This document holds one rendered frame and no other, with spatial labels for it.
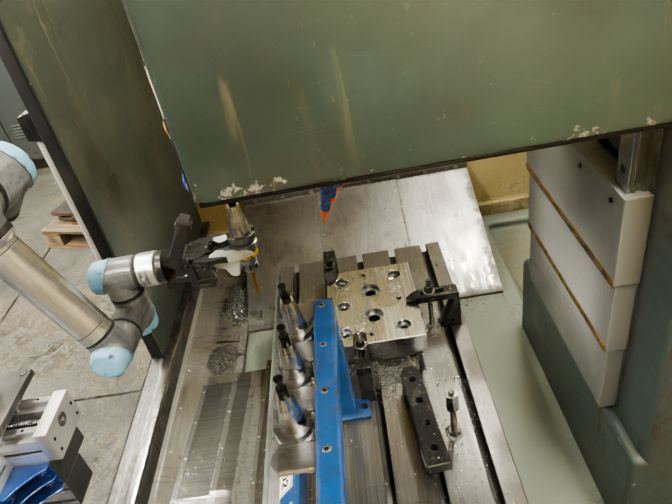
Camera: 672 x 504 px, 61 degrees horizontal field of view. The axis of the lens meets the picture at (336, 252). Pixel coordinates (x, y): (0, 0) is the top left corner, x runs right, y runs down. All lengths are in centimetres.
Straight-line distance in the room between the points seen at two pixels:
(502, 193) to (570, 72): 168
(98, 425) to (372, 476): 189
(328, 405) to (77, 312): 54
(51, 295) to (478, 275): 138
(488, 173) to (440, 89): 164
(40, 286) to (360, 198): 135
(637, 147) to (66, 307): 103
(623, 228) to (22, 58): 122
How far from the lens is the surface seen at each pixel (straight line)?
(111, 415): 294
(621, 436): 135
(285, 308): 103
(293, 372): 98
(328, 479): 86
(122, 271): 128
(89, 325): 123
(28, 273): 119
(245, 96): 71
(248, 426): 160
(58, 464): 159
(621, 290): 112
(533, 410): 169
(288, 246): 216
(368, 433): 130
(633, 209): 102
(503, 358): 181
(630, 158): 99
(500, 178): 238
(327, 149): 74
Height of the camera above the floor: 193
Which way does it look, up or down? 35 degrees down
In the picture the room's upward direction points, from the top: 12 degrees counter-clockwise
